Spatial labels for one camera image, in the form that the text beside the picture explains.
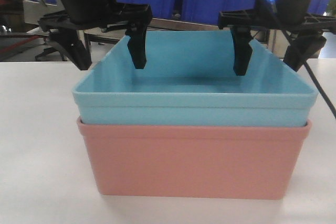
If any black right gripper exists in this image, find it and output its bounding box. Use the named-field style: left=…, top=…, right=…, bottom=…
left=217, top=0, right=335, bottom=76

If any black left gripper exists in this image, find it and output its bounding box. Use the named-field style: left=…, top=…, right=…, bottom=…
left=38, top=0, right=153, bottom=70

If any light blue plastic box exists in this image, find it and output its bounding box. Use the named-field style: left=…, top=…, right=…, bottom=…
left=72, top=30, right=318, bottom=127

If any pink plastic box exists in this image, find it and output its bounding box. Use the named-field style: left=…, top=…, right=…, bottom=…
left=77, top=120, right=311, bottom=200

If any stainless steel shelf rack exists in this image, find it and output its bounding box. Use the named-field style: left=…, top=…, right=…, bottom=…
left=22, top=0, right=323, bottom=62

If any black office chair base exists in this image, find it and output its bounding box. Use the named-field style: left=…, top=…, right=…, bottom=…
left=35, top=47, right=67, bottom=61

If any blue storage bin far right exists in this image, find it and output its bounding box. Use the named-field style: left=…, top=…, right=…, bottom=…
left=307, top=0, right=329, bottom=15

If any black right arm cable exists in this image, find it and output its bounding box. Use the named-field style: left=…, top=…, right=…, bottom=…
left=257, top=0, right=336, bottom=120

